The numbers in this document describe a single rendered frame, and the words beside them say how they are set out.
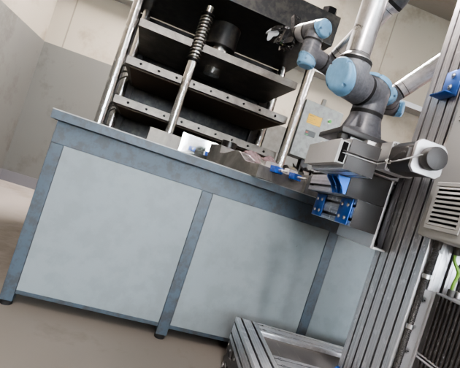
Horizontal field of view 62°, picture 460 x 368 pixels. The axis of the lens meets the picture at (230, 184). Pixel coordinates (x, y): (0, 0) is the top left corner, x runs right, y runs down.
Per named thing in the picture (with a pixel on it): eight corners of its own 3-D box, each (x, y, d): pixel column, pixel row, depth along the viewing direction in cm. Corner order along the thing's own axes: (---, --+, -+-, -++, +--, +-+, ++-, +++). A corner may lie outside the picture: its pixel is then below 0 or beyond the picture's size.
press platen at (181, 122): (274, 159, 260) (277, 152, 260) (112, 101, 235) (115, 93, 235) (245, 158, 332) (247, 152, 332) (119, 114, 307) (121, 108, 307)
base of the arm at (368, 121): (387, 144, 135) (396, 117, 135) (348, 129, 133) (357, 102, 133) (366, 146, 150) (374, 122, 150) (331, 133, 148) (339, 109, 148)
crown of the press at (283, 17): (315, 98, 253) (344, 10, 253) (118, 17, 223) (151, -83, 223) (272, 112, 335) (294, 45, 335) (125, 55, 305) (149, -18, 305)
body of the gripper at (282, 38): (271, 42, 172) (289, 38, 162) (280, 25, 173) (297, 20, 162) (283, 52, 176) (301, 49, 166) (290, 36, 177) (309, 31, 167)
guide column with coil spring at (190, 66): (149, 206, 239) (215, 7, 240) (140, 203, 238) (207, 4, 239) (149, 205, 245) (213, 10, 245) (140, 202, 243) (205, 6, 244)
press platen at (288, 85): (296, 89, 263) (298, 82, 263) (138, 25, 238) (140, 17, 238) (264, 103, 331) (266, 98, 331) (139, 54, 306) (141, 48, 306)
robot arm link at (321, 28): (316, 33, 149) (323, 12, 149) (297, 38, 158) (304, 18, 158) (329, 43, 154) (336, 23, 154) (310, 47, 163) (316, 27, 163)
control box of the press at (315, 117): (281, 311, 272) (346, 113, 273) (242, 301, 265) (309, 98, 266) (271, 299, 294) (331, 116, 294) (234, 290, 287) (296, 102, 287)
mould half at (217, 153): (300, 192, 175) (308, 169, 175) (255, 176, 162) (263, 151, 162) (244, 177, 218) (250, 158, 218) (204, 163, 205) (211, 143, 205)
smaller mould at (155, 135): (177, 152, 178) (182, 137, 178) (145, 141, 175) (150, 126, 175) (174, 152, 198) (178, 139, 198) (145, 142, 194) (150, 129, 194)
